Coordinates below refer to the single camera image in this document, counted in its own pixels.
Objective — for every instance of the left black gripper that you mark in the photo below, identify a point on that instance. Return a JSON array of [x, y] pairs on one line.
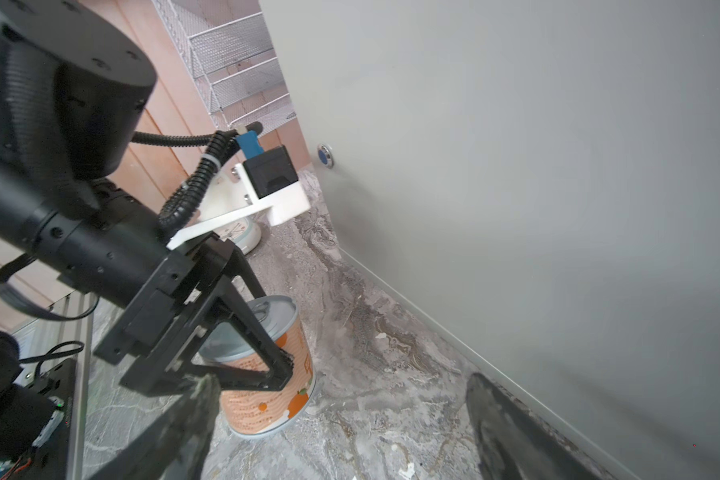
[[195, 311]]

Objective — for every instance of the white wire mesh shelf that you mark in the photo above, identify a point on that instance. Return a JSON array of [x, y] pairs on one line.
[[228, 52]]

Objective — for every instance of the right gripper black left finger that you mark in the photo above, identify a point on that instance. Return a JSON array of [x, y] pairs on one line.
[[176, 445]]

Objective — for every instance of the small white round clock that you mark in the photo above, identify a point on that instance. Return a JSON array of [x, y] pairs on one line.
[[223, 196]]

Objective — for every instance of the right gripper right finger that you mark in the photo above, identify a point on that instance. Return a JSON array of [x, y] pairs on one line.
[[510, 444]]

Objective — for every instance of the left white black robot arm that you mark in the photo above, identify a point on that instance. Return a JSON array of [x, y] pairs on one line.
[[72, 91]]

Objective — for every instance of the grey metal cabinet box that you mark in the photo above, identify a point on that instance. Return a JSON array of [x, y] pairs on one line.
[[540, 181]]

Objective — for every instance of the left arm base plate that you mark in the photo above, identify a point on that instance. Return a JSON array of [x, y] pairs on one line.
[[28, 418]]

